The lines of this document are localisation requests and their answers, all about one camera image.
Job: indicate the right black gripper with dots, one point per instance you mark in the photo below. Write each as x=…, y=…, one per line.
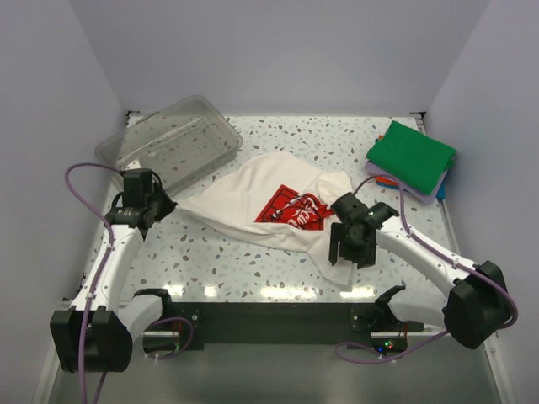
x=364, y=258

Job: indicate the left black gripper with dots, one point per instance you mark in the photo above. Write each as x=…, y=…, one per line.
x=168, y=205

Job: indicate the white t shirt red print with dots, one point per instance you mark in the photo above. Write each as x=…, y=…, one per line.
x=278, y=201

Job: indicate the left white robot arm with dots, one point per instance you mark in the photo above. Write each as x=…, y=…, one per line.
x=96, y=333

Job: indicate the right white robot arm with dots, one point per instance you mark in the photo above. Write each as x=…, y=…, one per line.
x=476, y=302

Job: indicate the clear plastic bin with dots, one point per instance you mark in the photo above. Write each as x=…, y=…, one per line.
x=183, y=143

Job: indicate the orange folded t shirt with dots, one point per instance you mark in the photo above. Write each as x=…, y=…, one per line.
x=386, y=182

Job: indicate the blue folded t shirt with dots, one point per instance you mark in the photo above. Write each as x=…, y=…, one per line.
x=441, y=192

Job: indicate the green folded t shirt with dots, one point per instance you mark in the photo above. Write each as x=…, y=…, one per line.
x=412, y=157

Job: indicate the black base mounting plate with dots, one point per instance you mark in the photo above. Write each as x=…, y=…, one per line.
x=196, y=325

